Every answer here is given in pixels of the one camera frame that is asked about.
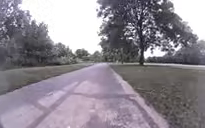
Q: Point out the wide grass lawn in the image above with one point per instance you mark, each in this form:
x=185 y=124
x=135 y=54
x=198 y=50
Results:
x=176 y=90

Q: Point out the grass strip with bare patches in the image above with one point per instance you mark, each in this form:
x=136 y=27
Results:
x=23 y=78

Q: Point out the row of trees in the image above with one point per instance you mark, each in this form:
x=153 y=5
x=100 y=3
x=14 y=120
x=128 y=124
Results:
x=23 y=43

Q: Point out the large dark tree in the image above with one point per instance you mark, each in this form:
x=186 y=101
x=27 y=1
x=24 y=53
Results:
x=141 y=50

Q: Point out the pale road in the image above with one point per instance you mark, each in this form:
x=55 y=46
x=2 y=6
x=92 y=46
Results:
x=196 y=66

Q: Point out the grey asphalt path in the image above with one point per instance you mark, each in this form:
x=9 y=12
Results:
x=90 y=86

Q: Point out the distant wood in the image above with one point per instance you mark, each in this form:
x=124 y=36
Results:
x=198 y=55

